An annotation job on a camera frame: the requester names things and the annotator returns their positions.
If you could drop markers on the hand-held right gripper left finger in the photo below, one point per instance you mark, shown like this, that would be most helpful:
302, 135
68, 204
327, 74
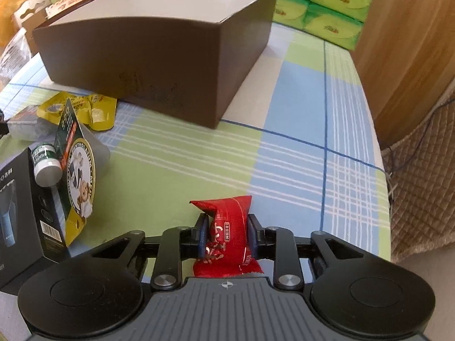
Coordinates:
203, 236

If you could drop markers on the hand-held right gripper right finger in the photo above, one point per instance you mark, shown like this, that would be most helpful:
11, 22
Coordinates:
251, 234

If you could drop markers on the red snack packet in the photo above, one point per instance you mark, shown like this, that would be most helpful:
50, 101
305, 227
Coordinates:
231, 220

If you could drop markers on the green yellow cartoon carton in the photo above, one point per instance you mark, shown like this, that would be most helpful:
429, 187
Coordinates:
80, 170

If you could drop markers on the yellow snack packet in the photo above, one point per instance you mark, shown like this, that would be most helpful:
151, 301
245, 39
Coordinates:
49, 108
101, 113

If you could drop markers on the small white bottle green label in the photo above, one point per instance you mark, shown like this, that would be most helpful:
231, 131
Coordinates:
46, 174

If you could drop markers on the black product box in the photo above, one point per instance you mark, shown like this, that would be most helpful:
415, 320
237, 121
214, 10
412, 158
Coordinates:
21, 220

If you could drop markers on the brown cardboard box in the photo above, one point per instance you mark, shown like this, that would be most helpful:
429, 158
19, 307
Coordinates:
142, 64

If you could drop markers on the clear plastic packet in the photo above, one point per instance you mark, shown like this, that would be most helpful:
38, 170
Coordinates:
28, 129

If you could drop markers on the plaid cloth covered desktop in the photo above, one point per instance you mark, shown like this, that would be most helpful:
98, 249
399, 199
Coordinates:
284, 149

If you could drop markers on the brown quilted chair cushion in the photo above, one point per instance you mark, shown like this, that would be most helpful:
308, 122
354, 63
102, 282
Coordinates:
419, 184

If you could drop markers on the stack of green tissue packs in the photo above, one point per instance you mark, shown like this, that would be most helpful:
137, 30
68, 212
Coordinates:
330, 7

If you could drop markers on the wooden door panel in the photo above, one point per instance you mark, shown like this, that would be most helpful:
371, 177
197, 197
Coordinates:
401, 42

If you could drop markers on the clear plastic bag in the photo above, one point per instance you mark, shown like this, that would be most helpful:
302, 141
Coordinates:
14, 57

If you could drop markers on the punched tan cardboard box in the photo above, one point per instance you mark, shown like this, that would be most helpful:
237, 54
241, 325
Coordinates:
32, 12

